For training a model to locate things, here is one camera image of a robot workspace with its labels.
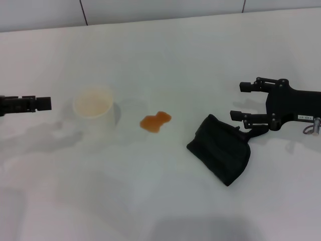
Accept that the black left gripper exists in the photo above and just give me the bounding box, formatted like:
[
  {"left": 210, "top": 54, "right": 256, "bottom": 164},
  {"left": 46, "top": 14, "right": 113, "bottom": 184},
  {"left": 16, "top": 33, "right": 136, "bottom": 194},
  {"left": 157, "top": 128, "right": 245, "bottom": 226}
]
[{"left": 0, "top": 95, "right": 52, "bottom": 117}]

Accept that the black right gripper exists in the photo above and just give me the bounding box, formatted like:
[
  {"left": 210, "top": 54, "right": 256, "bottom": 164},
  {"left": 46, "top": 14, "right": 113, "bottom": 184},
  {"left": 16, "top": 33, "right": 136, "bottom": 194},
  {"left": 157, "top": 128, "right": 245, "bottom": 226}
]
[{"left": 230, "top": 77, "right": 321, "bottom": 131}]

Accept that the dark blue rag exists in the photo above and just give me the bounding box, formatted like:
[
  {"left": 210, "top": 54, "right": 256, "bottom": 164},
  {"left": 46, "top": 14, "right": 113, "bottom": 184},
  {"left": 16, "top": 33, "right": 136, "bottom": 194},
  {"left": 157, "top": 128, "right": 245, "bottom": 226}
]
[{"left": 186, "top": 113, "right": 251, "bottom": 187}]

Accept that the white paper cup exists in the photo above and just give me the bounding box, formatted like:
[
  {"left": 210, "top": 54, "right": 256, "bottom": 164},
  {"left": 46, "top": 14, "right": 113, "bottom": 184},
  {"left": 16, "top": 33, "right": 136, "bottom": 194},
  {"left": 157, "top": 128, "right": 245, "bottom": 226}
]
[{"left": 72, "top": 85, "right": 116, "bottom": 131}]

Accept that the brown water stain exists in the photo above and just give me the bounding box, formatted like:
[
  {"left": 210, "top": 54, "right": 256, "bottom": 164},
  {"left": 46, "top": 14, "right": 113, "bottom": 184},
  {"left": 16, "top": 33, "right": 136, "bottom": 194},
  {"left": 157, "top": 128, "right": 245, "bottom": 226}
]
[{"left": 139, "top": 110, "right": 173, "bottom": 134}]

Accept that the grey right gripper cable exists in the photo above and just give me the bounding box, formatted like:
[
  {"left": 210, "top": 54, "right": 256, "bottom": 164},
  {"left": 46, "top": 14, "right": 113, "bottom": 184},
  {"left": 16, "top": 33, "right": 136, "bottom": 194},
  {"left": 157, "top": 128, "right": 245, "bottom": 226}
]
[{"left": 303, "top": 116, "right": 321, "bottom": 137}]

